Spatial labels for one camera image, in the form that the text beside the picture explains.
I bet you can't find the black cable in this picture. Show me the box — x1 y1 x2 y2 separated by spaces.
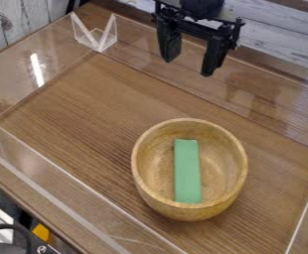
0 223 34 254

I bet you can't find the clear acrylic corner bracket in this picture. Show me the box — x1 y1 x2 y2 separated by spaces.
71 12 118 53

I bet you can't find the clear acrylic enclosure wall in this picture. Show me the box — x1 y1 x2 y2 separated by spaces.
0 127 186 254

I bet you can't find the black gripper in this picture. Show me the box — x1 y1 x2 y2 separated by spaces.
154 0 245 76

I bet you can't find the yellow tag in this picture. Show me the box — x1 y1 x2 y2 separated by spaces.
32 223 51 242

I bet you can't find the green rectangular block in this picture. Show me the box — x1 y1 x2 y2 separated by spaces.
174 139 202 203

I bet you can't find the brown wooden bowl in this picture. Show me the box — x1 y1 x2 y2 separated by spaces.
131 118 248 221

